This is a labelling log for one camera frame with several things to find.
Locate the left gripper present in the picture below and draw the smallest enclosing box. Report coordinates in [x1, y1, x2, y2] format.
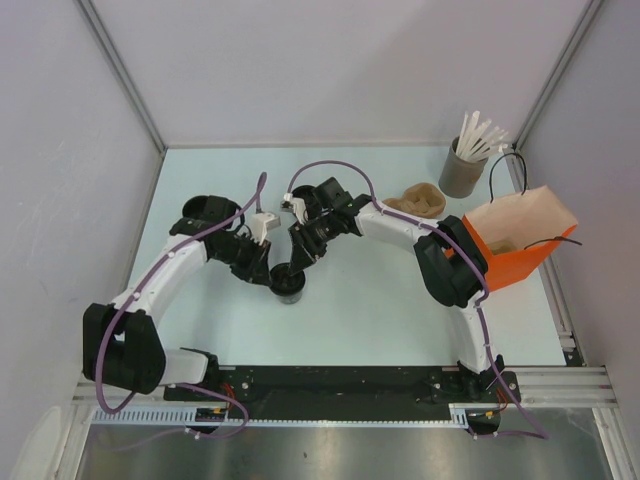
[212, 232, 272, 286]

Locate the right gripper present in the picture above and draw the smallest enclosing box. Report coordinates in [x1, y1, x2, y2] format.
[289, 213, 340, 278]

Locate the black plastic cup lid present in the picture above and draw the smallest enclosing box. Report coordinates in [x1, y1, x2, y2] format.
[270, 263, 306, 296]

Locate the dark takeout coffee cup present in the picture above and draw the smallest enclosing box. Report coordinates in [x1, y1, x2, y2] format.
[269, 263, 306, 304]

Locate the orange paper bag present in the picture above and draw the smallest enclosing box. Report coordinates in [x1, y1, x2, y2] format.
[462, 186, 578, 291]

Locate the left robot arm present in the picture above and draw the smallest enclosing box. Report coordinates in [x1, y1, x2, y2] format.
[83, 196, 280, 400]

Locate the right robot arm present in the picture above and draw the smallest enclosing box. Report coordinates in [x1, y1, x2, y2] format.
[281, 177, 515, 401]

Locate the grey straw holder cup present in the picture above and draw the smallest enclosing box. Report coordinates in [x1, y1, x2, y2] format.
[438, 137, 488, 199]

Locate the white straws bundle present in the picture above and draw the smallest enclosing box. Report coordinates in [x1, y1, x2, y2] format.
[454, 111, 508, 163]

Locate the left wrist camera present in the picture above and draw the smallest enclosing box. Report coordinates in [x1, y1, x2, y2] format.
[247, 211, 281, 245]

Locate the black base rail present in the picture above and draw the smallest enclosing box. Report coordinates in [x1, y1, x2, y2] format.
[164, 364, 521, 421]

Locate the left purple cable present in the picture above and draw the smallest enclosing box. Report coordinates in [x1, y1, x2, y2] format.
[94, 172, 267, 451]

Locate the white cable duct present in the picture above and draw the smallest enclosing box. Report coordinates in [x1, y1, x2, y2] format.
[94, 403, 474, 429]

